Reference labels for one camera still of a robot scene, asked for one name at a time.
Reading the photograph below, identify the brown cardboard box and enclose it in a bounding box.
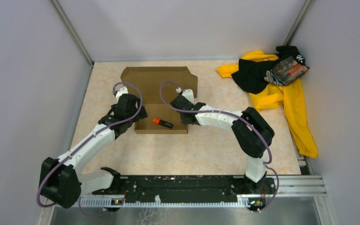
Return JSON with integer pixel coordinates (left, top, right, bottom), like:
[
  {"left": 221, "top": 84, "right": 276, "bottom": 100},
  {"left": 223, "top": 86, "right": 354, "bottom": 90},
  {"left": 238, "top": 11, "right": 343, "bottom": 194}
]
[{"left": 120, "top": 67, "right": 198, "bottom": 135}]

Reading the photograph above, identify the orange black highlighter marker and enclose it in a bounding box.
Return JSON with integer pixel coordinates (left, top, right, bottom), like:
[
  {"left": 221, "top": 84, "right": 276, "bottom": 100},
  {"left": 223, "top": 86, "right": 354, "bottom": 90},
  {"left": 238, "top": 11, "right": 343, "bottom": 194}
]
[{"left": 152, "top": 118, "right": 173, "bottom": 129}]

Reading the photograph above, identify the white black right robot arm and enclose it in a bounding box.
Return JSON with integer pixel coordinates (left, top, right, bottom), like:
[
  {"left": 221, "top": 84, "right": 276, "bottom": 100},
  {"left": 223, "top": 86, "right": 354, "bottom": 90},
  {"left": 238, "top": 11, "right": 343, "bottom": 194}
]
[{"left": 170, "top": 88, "right": 275, "bottom": 193}]

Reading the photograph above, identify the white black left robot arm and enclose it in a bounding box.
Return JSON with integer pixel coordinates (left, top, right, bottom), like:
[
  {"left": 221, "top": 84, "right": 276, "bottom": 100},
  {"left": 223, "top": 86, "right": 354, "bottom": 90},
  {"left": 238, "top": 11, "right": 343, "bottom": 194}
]
[{"left": 36, "top": 82, "right": 148, "bottom": 209}]

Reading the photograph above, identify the black printed garment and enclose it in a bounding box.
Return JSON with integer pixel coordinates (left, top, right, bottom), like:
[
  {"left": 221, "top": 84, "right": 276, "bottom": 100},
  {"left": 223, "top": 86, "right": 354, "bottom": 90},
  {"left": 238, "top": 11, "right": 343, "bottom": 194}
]
[{"left": 231, "top": 45, "right": 309, "bottom": 94}]

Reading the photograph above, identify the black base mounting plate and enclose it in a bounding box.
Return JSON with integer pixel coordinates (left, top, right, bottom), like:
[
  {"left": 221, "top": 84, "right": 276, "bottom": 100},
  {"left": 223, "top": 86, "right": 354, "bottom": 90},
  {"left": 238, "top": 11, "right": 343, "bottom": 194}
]
[{"left": 93, "top": 175, "right": 276, "bottom": 203}]

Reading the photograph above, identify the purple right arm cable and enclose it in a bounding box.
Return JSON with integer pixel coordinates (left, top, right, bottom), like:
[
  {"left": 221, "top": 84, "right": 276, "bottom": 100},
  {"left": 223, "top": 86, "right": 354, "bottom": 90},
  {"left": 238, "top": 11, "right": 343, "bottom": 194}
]
[{"left": 159, "top": 81, "right": 280, "bottom": 214}]

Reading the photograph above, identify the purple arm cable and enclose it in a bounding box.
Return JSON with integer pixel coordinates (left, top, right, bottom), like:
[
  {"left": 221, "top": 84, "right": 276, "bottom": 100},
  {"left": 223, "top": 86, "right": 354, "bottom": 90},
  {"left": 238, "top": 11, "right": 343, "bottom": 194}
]
[
  {"left": 159, "top": 81, "right": 280, "bottom": 214},
  {"left": 36, "top": 82, "right": 143, "bottom": 218}
]

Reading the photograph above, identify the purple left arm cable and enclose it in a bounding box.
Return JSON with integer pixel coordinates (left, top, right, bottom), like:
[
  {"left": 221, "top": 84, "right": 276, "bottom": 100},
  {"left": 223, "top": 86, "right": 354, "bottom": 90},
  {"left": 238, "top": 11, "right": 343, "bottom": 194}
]
[{"left": 36, "top": 82, "right": 143, "bottom": 218}]

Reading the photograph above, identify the aluminium frame rail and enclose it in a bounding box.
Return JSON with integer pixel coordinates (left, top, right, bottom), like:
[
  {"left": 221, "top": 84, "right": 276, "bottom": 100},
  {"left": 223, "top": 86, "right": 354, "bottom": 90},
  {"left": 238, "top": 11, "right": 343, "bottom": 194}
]
[{"left": 75, "top": 175, "right": 327, "bottom": 209}]

